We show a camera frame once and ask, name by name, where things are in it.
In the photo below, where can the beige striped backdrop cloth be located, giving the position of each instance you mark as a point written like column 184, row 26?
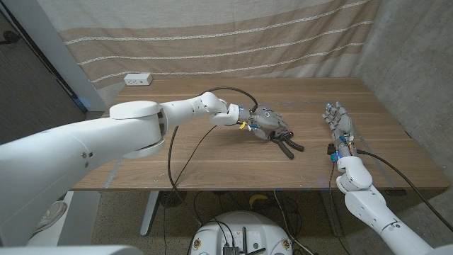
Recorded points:
column 212, row 28

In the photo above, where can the grey table leg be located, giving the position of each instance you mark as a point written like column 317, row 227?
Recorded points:
column 332, row 216
column 149, row 216

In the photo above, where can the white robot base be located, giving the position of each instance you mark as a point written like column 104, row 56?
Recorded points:
column 244, row 226

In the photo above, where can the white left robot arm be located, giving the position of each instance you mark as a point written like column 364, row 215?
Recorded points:
column 88, row 141

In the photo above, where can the black hand grip exerciser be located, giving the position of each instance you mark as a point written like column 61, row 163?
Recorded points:
column 287, row 150

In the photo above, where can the white door frame post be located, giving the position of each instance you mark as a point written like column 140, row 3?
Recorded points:
column 53, row 46

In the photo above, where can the white sneaker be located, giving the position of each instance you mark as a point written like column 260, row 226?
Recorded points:
column 53, row 214

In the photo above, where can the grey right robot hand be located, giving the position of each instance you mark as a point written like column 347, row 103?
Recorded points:
column 341, row 124

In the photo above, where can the white power strip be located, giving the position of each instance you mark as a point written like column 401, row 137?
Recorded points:
column 138, row 79

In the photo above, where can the black round floor fan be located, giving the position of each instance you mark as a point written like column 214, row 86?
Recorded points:
column 173, row 199

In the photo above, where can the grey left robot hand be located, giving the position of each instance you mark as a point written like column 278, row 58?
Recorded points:
column 267, row 120

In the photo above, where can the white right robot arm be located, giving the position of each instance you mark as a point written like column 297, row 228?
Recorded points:
column 368, row 209

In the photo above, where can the yellow banana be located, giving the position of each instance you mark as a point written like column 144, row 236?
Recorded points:
column 257, row 198

